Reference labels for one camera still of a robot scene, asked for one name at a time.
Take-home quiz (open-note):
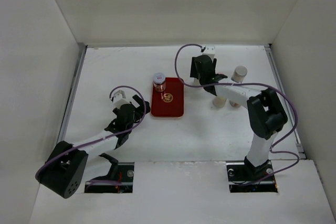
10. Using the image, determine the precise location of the white cap red label jar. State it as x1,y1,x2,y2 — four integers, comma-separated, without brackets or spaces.
153,72,166,92

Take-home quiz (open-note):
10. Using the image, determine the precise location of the yellow cap spice bottle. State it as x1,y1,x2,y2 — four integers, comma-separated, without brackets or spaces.
212,97,227,108

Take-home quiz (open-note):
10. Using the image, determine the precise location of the silver cap tall bottle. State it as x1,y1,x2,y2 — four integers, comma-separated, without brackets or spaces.
193,78,202,88

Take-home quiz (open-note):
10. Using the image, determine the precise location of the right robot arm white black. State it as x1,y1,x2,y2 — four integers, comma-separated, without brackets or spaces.
191,55,288,180

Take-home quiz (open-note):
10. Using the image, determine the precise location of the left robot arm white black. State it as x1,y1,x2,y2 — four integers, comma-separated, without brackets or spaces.
35,94,151,199

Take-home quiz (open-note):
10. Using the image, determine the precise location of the red rectangular tray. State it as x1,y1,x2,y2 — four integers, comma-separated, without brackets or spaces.
151,77,184,118

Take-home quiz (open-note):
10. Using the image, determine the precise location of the silver cap blue label bottle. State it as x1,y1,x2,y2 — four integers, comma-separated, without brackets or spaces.
231,66,248,83

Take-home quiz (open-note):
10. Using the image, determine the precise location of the white cap jar right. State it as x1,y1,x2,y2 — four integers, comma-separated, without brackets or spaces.
229,100,241,108

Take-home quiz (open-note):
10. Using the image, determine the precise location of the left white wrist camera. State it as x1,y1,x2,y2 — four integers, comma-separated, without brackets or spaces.
110,90,129,109

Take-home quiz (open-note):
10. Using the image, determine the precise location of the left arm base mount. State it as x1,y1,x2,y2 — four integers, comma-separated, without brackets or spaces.
84,153,134,194

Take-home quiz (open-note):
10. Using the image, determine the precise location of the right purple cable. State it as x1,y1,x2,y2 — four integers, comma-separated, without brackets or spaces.
174,43,300,186

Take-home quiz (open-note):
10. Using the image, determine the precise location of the purple cable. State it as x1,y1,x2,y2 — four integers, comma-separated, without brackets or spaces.
35,85,148,183
174,43,300,186

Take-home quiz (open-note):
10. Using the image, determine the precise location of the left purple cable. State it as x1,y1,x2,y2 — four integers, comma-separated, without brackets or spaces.
35,85,148,183

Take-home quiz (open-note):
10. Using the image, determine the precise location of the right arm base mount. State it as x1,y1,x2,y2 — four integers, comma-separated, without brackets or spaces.
226,162,278,193

